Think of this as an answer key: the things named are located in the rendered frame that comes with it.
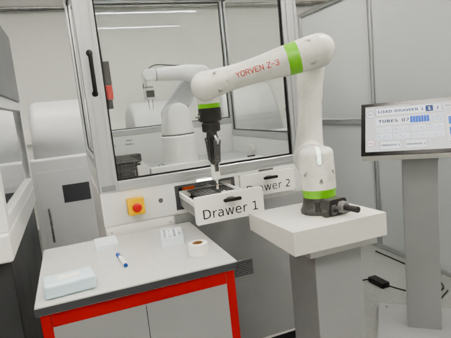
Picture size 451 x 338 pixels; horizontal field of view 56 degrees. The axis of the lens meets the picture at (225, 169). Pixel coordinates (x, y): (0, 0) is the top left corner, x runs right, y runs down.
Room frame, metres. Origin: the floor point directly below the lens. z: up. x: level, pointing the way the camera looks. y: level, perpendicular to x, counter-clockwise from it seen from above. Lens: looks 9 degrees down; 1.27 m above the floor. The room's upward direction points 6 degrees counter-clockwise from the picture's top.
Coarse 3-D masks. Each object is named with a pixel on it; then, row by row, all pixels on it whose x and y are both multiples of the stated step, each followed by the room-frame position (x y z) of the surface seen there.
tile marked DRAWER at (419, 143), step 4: (408, 140) 1.96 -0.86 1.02; (412, 140) 1.96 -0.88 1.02; (416, 140) 1.95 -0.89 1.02; (420, 140) 1.94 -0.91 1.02; (424, 140) 1.93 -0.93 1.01; (408, 144) 1.95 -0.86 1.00; (412, 144) 1.94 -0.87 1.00; (416, 144) 1.94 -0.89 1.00; (420, 144) 1.93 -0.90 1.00; (424, 144) 1.92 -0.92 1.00
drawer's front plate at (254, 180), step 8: (288, 168) 2.06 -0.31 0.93; (240, 176) 1.98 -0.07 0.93; (248, 176) 1.99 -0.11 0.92; (256, 176) 2.00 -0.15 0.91; (264, 176) 2.02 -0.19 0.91; (280, 176) 2.05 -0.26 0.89; (288, 176) 2.06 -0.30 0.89; (240, 184) 1.98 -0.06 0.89; (248, 184) 1.99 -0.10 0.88; (256, 184) 2.00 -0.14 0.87; (264, 184) 2.02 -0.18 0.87; (280, 184) 2.04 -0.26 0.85; (288, 184) 2.06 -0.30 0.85; (264, 192) 2.02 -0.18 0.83; (272, 192) 2.03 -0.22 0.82
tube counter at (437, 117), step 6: (426, 114) 2.02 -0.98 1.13; (432, 114) 2.00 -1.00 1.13; (438, 114) 1.99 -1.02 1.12; (402, 120) 2.04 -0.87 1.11; (408, 120) 2.03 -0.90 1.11; (414, 120) 2.02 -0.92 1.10; (420, 120) 2.01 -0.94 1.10; (426, 120) 2.00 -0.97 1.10; (432, 120) 1.98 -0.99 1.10; (438, 120) 1.97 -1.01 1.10
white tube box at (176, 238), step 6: (174, 228) 1.67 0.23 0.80; (180, 228) 1.66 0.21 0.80; (162, 234) 1.60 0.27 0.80; (174, 234) 1.59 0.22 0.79; (180, 234) 1.58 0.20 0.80; (162, 240) 1.55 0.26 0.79; (168, 240) 1.55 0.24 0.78; (174, 240) 1.55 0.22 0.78; (180, 240) 1.56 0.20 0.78; (162, 246) 1.55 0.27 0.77; (168, 246) 1.55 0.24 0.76
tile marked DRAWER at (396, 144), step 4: (396, 140) 1.99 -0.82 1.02; (400, 140) 1.98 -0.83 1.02; (380, 144) 2.00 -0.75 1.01; (384, 144) 1.99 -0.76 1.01; (388, 144) 1.99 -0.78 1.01; (392, 144) 1.98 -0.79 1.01; (396, 144) 1.97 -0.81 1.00; (400, 144) 1.96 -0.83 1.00; (380, 148) 1.99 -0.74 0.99; (384, 148) 1.98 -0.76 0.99; (388, 148) 1.97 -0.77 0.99; (392, 148) 1.97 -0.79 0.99; (396, 148) 1.96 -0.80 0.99; (400, 148) 1.95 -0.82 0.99
